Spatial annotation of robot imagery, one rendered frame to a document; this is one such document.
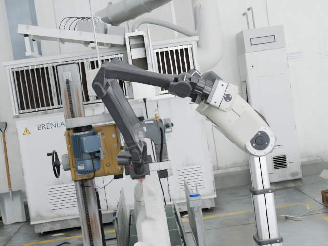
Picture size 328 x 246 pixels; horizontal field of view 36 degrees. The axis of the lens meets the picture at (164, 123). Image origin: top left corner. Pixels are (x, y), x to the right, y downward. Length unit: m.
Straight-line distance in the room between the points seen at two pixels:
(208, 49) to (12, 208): 3.44
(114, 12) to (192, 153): 1.85
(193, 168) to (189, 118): 0.60
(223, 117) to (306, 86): 5.24
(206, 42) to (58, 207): 2.67
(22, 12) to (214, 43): 2.56
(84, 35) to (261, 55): 2.44
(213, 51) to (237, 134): 3.89
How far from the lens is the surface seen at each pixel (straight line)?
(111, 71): 2.23
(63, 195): 6.04
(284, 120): 6.83
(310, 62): 7.57
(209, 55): 6.22
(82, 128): 2.97
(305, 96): 7.53
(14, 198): 7.26
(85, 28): 5.67
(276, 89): 6.79
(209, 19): 6.27
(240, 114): 2.36
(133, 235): 4.16
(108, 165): 3.16
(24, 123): 6.02
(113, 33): 5.62
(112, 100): 2.30
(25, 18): 6.95
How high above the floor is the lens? 1.50
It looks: 4 degrees down
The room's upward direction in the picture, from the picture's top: 8 degrees counter-clockwise
